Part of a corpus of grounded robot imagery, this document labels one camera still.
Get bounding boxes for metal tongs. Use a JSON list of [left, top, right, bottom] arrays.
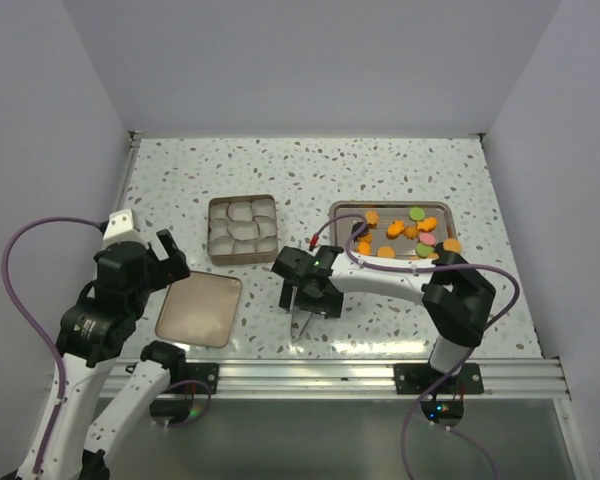
[[289, 287, 314, 343]]

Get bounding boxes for black sandwich cookie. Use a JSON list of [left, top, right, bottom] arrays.
[[351, 222, 370, 242]]

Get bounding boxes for orange swirl cookie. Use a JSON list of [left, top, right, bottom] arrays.
[[365, 210, 379, 228]]

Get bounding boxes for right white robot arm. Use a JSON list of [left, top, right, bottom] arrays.
[[272, 246, 495, 393]]

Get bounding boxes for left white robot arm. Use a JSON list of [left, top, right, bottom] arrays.
[[9, 229, 190, 479]]

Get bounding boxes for gold cookie tin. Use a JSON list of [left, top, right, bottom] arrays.
[[207, 194, 279, 267]]

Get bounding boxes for gold tin lid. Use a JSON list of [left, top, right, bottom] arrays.
[[155, 271, 242, 348]]

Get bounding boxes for silver metal tray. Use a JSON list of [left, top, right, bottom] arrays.
[[329, 201, 457, 260]]

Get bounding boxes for green macaron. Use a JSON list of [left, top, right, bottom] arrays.
[[409, 207, 426, 222]]

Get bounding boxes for pink macaron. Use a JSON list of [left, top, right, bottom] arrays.
[[418, 232, 436, 246]]

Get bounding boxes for orange sandwich cookie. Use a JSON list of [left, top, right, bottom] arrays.
[[442, 238, 462, 253]]

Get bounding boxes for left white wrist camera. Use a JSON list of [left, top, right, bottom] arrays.
[[103, 209, 141, 248]]

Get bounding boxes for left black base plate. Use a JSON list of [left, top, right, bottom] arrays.
[[169, 363, 220, 395]]

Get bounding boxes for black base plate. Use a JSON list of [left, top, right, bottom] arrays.
[[393, 363, 485, 395], [169, 363, 220, 395]]

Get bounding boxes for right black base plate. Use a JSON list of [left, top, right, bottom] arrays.
[[393, 363, 485, 395]]

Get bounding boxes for aluminium rail frame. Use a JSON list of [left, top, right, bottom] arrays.
[[99, 357, 566, 399]]

